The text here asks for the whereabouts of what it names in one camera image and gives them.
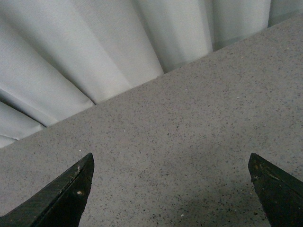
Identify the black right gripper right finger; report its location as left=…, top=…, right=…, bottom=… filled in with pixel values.
left=248, top=153, right=303, bottom=227

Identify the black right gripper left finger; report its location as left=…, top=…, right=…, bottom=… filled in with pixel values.
left=0, top=153, right=94, bottom=227

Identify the white curtain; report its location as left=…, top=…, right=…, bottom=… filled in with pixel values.
left=0, top=0, right=303, bottom=147

